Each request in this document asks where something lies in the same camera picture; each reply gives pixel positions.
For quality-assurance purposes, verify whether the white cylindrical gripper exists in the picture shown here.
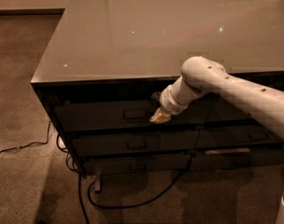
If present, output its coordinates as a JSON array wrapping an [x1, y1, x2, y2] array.
[[149, 85, 188, 123]]

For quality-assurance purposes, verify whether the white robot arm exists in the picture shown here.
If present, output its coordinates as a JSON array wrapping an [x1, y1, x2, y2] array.
[[150, 56, 284, 140]]

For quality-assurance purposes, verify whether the dark grey drawer cabinet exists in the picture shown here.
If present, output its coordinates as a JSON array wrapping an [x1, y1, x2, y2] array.
[[32, 0, 284, 175]]

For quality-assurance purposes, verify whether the thick black floor cable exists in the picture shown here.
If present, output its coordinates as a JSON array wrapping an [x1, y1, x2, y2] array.
[[78, 168, 187, 224]]

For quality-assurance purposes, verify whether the thin black floor cable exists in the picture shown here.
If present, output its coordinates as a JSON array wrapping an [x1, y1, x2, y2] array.
[[0, 120, 52, 161]]

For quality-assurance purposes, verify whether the dark wall baseboard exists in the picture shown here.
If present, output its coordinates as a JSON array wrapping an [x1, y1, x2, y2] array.
[[0, 8, 65, 16]]

